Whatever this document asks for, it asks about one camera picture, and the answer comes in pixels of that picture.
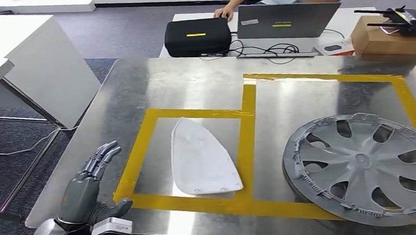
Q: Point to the small white orange box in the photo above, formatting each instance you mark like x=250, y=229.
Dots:
x=334, y=47

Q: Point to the steel workbench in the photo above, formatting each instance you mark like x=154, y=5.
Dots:
x=191, y=85

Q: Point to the grey wheel cover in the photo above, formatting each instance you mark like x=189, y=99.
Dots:
x=362, y=165

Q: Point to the white plastic car part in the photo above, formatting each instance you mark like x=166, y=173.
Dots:
x=203, y=156

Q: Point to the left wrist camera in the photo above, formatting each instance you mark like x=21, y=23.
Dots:
x=110, y=227

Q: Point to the grey laptop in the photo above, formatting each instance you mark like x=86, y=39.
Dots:
x=289, y=21

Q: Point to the yellow tape outline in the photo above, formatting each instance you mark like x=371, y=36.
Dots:
x=250, y=135

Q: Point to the cardboard box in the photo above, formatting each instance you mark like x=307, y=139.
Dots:
x=380, y=43

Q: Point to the steel table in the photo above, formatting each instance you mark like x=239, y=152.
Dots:
x=13, y=118

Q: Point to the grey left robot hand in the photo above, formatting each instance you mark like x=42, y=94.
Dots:
x=77, y=200

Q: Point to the black device with antennas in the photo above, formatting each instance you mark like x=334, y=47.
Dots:
x=412, y=24

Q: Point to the white low platform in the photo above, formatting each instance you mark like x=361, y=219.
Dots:
x=42, y=6

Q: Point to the black carry case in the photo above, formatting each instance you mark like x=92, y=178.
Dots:
x=196, y=41

